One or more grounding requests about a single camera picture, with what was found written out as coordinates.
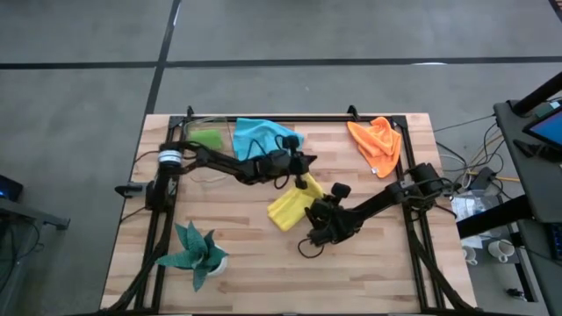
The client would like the black monitor pole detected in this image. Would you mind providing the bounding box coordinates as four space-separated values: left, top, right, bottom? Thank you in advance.
511 72 562 115

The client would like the grey metal table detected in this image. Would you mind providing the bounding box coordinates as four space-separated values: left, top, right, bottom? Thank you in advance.
0 196 71 316

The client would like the clear plastic basket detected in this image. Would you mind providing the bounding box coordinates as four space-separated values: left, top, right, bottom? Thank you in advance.
183 116 234 153

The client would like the blue-lit computer monitor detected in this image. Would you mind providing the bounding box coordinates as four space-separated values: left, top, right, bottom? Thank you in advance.
522 99 562 150

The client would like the green microfiber towel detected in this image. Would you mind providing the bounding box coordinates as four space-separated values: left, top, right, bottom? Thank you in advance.
188 129 224 150

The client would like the blue microfiber towel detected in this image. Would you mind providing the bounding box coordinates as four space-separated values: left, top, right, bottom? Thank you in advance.
232 117 306 162

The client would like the black operator desk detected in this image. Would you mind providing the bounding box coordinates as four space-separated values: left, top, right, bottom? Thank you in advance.
456 72 562 316

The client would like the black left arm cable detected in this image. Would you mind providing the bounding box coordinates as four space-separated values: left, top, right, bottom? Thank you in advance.
247 133 292 190

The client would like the black clamp bracket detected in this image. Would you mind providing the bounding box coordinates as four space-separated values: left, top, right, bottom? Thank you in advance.
114 183 148 198

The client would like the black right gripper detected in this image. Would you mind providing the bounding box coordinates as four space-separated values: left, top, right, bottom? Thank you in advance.
306 182 365 247

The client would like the black power adapter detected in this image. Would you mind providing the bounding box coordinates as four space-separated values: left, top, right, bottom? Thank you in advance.
472 165 498 190

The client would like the black device blue light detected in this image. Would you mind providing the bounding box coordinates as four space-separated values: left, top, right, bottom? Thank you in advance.
0 173 25 203

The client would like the white mug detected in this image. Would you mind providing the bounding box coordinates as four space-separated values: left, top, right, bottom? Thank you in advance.
460 244 479 267
486 239 516 263

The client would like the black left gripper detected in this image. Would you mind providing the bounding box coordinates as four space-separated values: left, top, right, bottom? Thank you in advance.
257 135 318 190

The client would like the orange microfiber towel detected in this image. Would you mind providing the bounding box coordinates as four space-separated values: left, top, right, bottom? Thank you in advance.
346 116 403 179

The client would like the yellow microfiber towel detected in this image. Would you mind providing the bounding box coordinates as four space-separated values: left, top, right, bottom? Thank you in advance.
266 173 326 233

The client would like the potted snake plant white pot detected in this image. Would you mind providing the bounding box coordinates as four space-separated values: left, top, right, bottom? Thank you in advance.
155 220 229 293

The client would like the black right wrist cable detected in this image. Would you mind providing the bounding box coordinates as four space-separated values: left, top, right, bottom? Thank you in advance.
297 236 326 259

